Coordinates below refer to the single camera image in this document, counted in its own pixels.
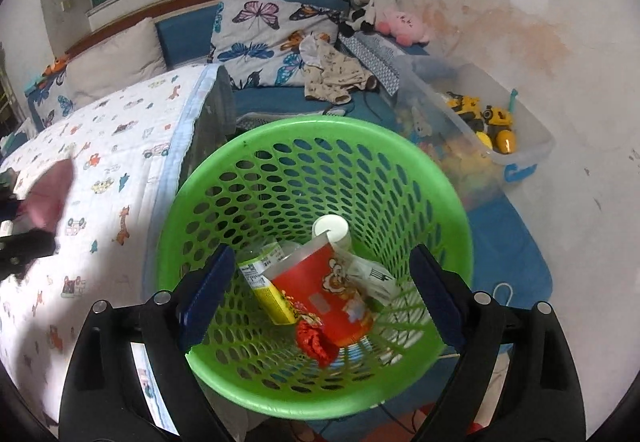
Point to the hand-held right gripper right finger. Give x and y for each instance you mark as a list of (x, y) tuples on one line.
[(435, 292)]

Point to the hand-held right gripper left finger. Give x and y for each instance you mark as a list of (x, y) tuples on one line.
[(207, 292)]

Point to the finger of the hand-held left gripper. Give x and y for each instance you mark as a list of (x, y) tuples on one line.
[(9, 209), (27, 247)]

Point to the pink paper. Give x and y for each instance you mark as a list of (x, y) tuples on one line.
[(50, 197)]

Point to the clear printed plastic wrapper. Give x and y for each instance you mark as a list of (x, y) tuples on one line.
[(372, 277)]

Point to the red printed paper cup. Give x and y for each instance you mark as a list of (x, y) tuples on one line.
[(320, 292)]

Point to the red wrapper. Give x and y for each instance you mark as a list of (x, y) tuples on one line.
[(315, 342)]

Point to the white paper cup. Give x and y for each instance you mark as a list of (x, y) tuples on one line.
[(332, 229)]

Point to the green perforated plastic basket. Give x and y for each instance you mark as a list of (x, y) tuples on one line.
[(300, 157)]

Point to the blue bed sheet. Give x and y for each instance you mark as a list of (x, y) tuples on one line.
[(505, 242)]

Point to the white printed quilt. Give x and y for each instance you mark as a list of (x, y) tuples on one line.
[(100, 162)]

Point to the metal rack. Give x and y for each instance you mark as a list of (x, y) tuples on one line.
[(5, 102)]

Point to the small butterfly print pillow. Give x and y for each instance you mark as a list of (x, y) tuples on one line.
[(47, 99)]

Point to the orange fish plush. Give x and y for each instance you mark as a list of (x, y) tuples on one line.
[(55, 64)]

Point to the clear plastic storage box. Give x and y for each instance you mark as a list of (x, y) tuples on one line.
[(530, 157)]

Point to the yellow toy truck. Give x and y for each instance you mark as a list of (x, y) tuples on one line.
[(500, 129)]

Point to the white pillow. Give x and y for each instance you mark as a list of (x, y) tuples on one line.
[(120, 62)]

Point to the yellow toy excavator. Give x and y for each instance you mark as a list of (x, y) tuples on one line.
[(465, 107)]

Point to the teal toy tool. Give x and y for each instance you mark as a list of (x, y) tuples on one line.
[(514, 99)]

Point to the beige printed baby clothes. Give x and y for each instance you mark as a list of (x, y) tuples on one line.
[(335, 72)]

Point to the blue patterned cloth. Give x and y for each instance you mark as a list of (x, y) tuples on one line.
[(375, 57)]

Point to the large butterfly print pillow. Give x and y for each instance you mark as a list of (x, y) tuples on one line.
[(260, 37)]

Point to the pink round plush toy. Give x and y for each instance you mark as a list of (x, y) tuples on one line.
[(405, 24)]

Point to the wooden headboard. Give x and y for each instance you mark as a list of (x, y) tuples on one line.
[(190, 7)]

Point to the wall switch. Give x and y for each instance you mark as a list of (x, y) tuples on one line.
[(65, 5)]

